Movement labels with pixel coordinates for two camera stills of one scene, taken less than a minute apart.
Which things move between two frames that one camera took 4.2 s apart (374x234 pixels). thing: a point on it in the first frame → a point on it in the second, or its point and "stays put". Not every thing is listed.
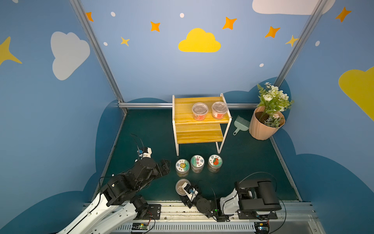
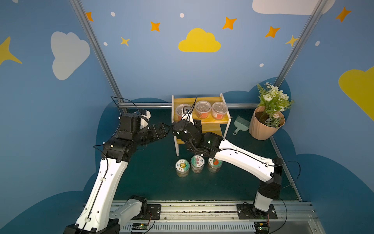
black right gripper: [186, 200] → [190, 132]
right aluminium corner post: [304, 35] stays put
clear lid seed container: [178, 188] → [181, 109]
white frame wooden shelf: [199, 120] stays put
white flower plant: [273, 101] stays put
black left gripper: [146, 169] → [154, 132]
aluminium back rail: [169, 105] stays put
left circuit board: [140, 226] stays put
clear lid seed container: [219, 110] stays put
